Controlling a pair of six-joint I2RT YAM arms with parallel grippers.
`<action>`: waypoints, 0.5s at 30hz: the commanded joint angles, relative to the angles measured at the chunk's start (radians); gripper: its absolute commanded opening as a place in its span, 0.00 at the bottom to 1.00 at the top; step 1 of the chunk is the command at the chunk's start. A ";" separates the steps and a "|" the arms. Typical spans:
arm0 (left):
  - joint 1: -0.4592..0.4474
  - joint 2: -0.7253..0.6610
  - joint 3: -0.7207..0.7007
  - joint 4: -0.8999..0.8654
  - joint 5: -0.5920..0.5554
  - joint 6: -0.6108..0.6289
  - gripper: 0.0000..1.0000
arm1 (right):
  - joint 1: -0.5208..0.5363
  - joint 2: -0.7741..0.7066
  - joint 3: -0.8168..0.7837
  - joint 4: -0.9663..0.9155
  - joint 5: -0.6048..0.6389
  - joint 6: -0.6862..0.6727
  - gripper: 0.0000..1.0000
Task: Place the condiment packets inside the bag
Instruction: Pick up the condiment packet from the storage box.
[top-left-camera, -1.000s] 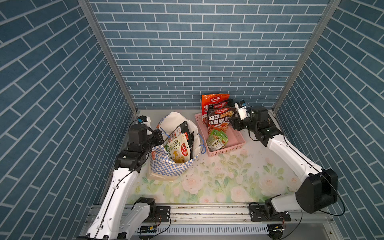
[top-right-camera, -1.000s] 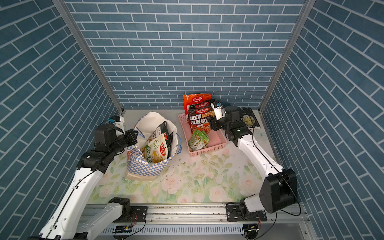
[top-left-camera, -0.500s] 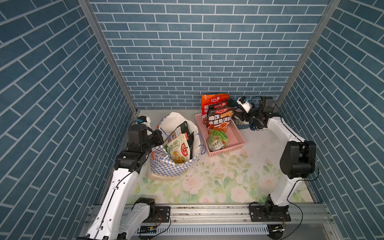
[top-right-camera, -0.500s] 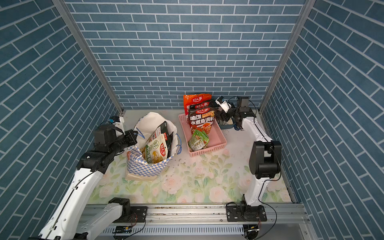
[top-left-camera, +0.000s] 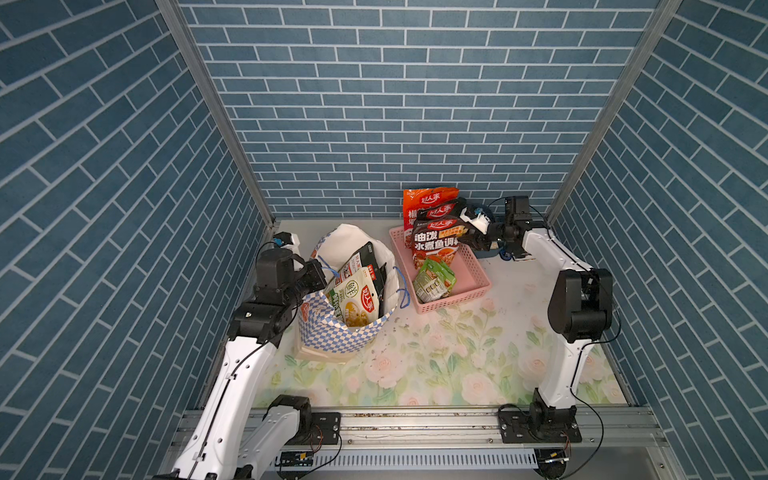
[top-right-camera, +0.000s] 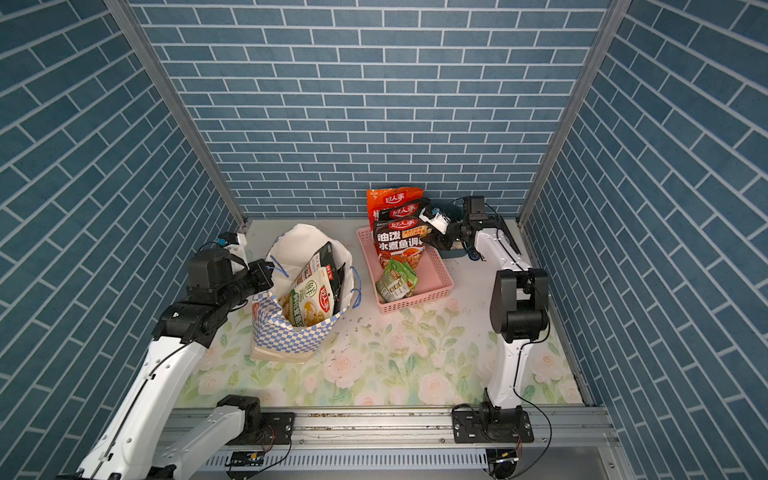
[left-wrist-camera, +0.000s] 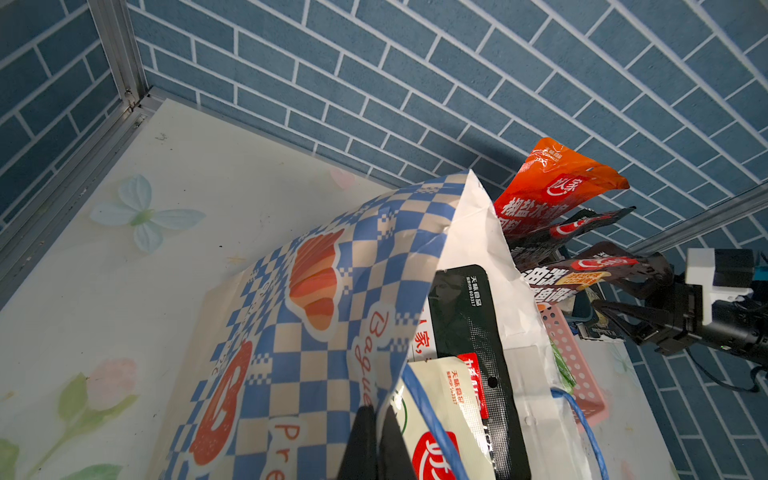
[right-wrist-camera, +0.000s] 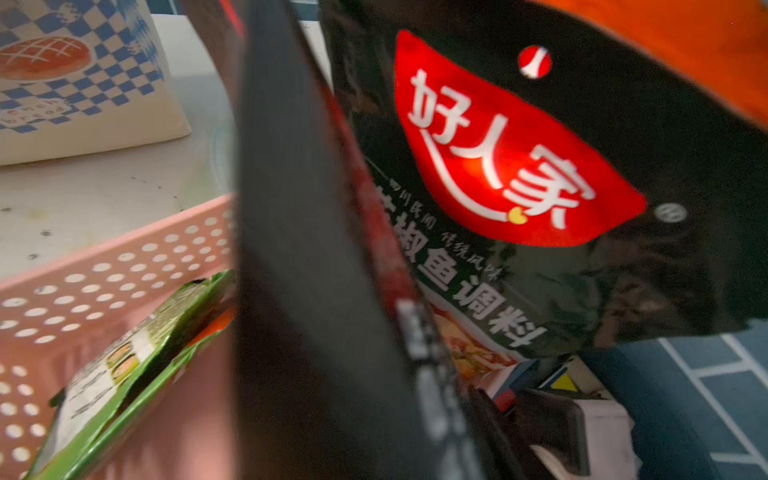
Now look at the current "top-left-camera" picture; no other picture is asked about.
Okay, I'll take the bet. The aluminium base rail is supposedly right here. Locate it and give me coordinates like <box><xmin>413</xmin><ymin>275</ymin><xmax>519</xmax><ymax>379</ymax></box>
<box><xmin>160</xmin><ymin>398</ymin><xmax>683</xmax><ymax>479</ymax></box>

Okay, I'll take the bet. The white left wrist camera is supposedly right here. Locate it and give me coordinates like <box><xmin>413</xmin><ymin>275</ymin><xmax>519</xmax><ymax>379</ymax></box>
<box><xmin>272</xmin><ymin>232</ymin><xmax>300</xmax><ymax>255</ymax></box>

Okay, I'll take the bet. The dark green fish condiment packet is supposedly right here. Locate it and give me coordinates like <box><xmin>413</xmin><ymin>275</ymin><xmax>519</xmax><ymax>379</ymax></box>
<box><xmin>335</xmin><ymin>241</ymin><xmax>387</xmax><ymax>296</ymax></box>

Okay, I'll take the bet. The pink perforated plastic basket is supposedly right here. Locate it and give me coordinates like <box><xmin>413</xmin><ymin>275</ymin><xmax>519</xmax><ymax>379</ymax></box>
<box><xmin>389</xmin><ymin>227</ymin><xmax>492</xmax><ymax>314</ymax></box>

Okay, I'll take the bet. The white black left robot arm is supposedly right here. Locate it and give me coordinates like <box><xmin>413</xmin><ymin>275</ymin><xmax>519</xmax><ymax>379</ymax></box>
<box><xmin>165</xmin><ymin>240</ymin><xmax>326</xmax><ymax>479</ymax></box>

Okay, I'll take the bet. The aluminium corner post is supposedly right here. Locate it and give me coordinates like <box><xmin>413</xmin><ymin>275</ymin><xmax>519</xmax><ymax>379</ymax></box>
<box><xmin>546</xmin><ymin>0</ymin><xmax>682</xmax><ymax>223</ymax></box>
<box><xmin>156</xmin><ymin>0</ymin><xmax>275</xmax><ymax>231</ymax></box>

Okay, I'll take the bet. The orange condiment packet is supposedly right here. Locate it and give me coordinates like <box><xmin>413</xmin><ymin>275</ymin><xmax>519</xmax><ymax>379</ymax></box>
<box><xmin>403</xmin><ymin>187</ymin><xmax>460</xmax><ymax>247</ymax></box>

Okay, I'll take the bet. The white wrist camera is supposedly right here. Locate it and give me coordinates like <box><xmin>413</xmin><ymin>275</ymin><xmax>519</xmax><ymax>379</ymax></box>
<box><xmin>272</xmin><ymin>232</ymin><xmax>300</xmax><ymax>255</ymax></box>
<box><xmin>459</xmin><ymin>207</ymin><xmax>494</xmax><ymax>235</ymax></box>

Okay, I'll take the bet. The aluminium corner post left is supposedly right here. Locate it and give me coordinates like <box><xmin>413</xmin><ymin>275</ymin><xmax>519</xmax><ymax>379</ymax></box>
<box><xmin>156</xmin><ymin>0</ymin><xmax>275</xmax><ymax>231</ymax></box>

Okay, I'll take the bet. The blue checkered paper bag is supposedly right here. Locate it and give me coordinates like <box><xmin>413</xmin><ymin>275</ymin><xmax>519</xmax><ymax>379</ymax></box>
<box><xmin>296</xmin><ymin>224</ymin><xmax>410</xmax><ymax>363</ymax></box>

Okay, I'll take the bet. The white green condiment packet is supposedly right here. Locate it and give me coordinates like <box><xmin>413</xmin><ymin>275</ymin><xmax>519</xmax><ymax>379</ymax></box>
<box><xmin>326</xmin><ymin>268</ymin><xmax>380</xmax><ymax>328</ymax></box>

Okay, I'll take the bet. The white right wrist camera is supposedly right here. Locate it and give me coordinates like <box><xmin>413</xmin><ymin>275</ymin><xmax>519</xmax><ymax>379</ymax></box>
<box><xmin>459</xmin><ymin>207</ymin><xmax>494</xmax><ymax>235</ymax></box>

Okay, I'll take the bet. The dark teal storage bin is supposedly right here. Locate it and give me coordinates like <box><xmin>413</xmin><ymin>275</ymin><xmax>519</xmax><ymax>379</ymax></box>
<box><xmin>459</xmin><ymin>204</ymin><xmax>506</xmax><ymax>258</ymax></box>

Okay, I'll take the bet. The aluminium corner post right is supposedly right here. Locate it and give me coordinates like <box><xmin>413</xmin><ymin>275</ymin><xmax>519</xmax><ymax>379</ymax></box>
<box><xmin>546</xmin><ymin>0</ymin><xmax>682</xmax><ymax>223</ymax></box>

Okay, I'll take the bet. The floral table mat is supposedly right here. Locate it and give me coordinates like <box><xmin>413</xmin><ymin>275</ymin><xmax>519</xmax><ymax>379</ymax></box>
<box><xmin>251</xmin><ymin>257</ymin><xmax>628</xmax><ymax>408</ymax></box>

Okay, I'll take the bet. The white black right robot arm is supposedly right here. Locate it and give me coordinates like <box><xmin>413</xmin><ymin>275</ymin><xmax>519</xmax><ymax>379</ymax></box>
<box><xmin>459</xmin><ymin>195</ymin><xmax>613</xmax><ymax>430</ymax></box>

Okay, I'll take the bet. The small green condiment packet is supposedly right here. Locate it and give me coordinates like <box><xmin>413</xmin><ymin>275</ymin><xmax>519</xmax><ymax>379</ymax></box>
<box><xmin>413</xmin><ymin>259</ymin><xmax>457</xmax><ymax>303</ymax></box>

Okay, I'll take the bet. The black red condiment packet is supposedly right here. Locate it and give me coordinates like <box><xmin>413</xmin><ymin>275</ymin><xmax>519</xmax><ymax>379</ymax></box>
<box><xmin>411</xmin><ymin>199</ymin><xmax>469</xmax><ymax>269</ymax></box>

